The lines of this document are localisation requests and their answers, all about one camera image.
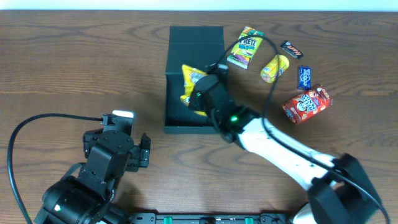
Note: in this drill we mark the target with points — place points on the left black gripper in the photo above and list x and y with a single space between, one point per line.
143 154

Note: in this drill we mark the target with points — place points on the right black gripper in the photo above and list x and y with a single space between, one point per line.
199 97

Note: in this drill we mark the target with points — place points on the yellow Hacks candy bag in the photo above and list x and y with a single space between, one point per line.
191 76

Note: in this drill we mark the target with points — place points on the black box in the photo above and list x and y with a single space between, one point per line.
198 47

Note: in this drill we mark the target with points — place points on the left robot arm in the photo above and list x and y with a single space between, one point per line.
86 192

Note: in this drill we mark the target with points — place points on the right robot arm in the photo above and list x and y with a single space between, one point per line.
338 189

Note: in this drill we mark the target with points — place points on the blue Eclipse mint pack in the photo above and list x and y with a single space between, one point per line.
304 78

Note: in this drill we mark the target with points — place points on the green Pretz snack box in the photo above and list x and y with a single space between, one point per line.
243 52

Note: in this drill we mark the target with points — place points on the yellow candy tube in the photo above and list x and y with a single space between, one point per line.
275 68

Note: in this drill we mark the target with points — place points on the black Mars chocolate bar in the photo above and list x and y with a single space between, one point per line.
291 50

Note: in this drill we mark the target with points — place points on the red Hello Panda box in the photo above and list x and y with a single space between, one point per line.
307 104

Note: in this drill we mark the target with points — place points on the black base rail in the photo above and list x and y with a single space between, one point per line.
208 218

